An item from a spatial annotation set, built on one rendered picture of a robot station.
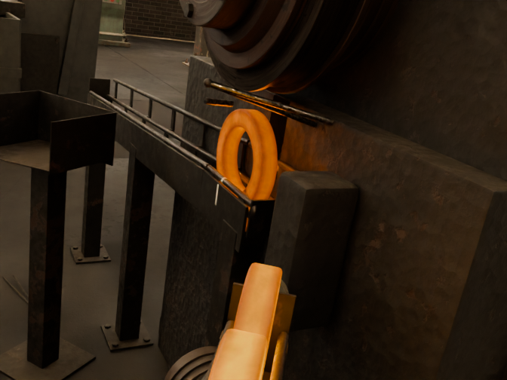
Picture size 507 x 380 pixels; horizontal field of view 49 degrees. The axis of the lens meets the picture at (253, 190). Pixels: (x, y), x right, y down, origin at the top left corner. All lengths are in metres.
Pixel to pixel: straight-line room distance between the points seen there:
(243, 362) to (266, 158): 0.58
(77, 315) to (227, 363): 1.52
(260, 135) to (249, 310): 0.48
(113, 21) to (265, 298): 8.85
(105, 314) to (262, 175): 1.08
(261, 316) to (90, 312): 1.43
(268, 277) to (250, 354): 0.15
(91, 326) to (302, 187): 1.19
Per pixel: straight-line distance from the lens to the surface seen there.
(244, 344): 0.41
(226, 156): 1.07
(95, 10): 3.88
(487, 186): 0.68
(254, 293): 0.52
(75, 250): 2.28
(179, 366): 0.85
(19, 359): 1.72
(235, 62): 0.94
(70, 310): 1.93
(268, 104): 0.86
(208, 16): 0.88
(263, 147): 0.94
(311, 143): 0.93
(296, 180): 0.79
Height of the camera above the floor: 1.03
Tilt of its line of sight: 19 degrees down
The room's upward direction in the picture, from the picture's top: 9 degrees clockwise
